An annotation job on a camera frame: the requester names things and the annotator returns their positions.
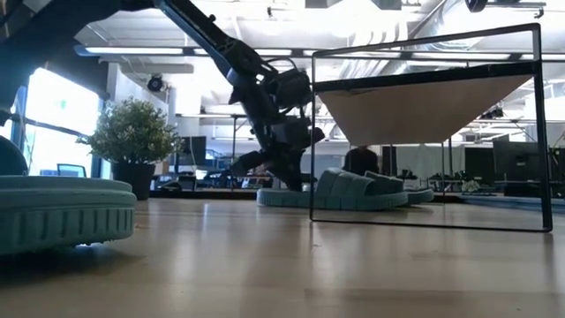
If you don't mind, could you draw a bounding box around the black ceiling camera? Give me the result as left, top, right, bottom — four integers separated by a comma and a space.
147, 73, 165, 93

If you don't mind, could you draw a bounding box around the black computer monitor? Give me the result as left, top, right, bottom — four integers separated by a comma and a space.
177, 135, 207, 167
493, 140, 543, 198
463, 147, 495, 185

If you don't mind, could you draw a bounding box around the wooden shelf black metal frame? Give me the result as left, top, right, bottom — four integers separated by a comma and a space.
309, 22, 554, 234

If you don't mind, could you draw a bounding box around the person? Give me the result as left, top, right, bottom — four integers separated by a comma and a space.
343, 145, 380, 177

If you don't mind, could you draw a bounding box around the potted plant black pot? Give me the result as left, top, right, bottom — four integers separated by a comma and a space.
75, 96, 185, 202

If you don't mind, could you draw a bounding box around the long ceiling light bar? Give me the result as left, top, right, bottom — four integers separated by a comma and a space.
73, 43, 565, 63

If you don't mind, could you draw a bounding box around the green rubber slide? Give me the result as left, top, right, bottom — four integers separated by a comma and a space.
0, 175, 138, 257
364, 170, 436, 206
257, 167, 410, 212

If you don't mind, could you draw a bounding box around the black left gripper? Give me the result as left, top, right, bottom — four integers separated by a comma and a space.
230, 83, 327, 192

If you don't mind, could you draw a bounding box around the laptop screen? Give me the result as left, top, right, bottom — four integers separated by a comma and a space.
56, 163, 88, 178

